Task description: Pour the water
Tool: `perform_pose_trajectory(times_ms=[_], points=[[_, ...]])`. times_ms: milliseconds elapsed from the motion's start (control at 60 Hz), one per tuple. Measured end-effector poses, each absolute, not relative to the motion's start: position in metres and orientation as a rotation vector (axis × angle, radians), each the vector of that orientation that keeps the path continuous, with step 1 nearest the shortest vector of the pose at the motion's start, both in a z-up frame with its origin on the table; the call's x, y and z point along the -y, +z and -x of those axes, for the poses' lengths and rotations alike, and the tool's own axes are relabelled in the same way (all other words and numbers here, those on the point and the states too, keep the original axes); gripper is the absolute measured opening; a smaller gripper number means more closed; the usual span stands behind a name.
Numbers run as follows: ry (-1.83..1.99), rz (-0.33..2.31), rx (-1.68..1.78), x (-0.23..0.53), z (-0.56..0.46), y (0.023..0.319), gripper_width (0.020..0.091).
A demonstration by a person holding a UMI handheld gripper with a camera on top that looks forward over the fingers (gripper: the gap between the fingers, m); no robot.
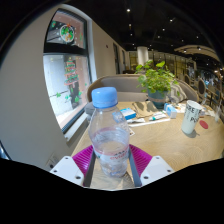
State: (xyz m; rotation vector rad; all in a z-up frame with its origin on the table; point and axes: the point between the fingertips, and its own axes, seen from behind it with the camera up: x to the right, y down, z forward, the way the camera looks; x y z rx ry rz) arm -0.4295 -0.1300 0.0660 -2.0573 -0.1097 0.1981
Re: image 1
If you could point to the clear bottle with blue cap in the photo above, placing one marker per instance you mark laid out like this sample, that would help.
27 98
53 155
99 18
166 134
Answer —
109 140

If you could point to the window with festive decorations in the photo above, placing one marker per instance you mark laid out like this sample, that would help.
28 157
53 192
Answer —
65 86

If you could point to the green potted plant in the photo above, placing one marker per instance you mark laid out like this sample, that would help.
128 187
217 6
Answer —
156 80

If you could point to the grey curved sofa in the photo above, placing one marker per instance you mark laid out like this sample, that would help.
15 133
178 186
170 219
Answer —
116 85

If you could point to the small blue box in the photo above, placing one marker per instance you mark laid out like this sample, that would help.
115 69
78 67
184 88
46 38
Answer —
128 114

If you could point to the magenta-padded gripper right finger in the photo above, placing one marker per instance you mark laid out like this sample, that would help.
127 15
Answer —
155 168

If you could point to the light blue box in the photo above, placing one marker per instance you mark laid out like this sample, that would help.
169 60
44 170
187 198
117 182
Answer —
171 111

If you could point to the white tube with teal cap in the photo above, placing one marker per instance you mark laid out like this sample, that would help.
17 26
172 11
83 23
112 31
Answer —
156 117

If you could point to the flat round red coaster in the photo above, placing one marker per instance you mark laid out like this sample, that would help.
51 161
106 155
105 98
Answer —
203 124

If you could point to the group of dining chairs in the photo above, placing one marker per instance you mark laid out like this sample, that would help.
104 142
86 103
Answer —
201 88

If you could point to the white mug with dark lettering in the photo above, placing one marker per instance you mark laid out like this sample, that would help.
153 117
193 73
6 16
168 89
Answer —
191 116

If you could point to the group of ceiling lights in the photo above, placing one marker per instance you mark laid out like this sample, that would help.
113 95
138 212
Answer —
128 10

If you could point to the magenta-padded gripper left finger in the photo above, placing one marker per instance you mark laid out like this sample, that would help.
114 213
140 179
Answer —
68 168

